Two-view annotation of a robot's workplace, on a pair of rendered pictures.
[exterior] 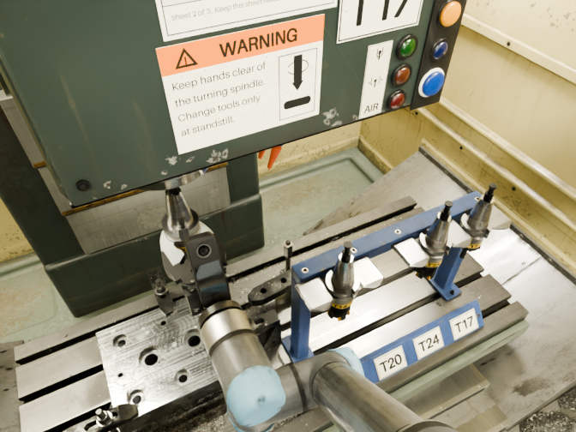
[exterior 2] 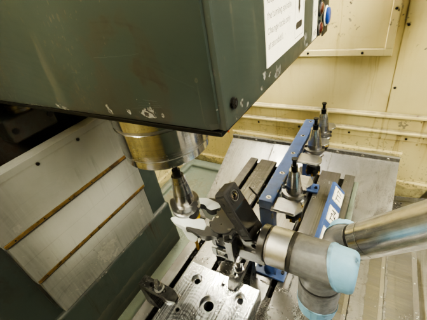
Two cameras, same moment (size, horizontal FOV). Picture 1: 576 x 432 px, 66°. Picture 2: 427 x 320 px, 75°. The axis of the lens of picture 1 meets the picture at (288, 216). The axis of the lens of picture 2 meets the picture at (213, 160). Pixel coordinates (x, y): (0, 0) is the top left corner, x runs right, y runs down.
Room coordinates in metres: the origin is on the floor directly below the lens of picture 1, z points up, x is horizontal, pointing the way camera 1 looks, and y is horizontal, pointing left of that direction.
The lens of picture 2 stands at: (0.09, 0.32, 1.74)
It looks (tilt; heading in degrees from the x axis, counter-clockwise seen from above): 34 degrees down; 333
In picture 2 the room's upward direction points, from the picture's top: 11 degrees counter-clockwise
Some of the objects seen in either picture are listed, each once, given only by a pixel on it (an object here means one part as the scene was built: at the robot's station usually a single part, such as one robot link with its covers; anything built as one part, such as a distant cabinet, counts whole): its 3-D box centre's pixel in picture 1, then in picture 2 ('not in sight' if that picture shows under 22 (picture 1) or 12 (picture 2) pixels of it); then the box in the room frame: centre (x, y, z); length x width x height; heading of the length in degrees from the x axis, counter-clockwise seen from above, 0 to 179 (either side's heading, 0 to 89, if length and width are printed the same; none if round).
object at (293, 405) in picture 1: (261, 400); (321, 285); (0.28, 0.04, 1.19); 0.11 x 0.08 x 0.11; 110
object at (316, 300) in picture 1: (316, 296); (287, 206); (0.47, -0.05, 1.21); 0.07 x 0.05 x 0.01; 27
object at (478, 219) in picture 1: (482, 210); (323, 121); (0.64, -0.40, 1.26); 0.04 x 0.04 x 0.07
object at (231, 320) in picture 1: (229, 331); (279, 246); (0.35, 0.09, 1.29); 0.08 x 0.05 x 0.08; 117
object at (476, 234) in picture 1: (475, 225); (321, 133); (0.64, -0.40, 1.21); 0.06 x 0.06 x 0.03
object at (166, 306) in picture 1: (163, 297); (161, 293); (0.62, 0.31, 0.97); 0.13 x 0.03 x 0.15; 27
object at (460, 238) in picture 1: (454, 235); (318, 141); (0.61, -0.35, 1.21); 0.07 x 0.05 x 0.01; 27
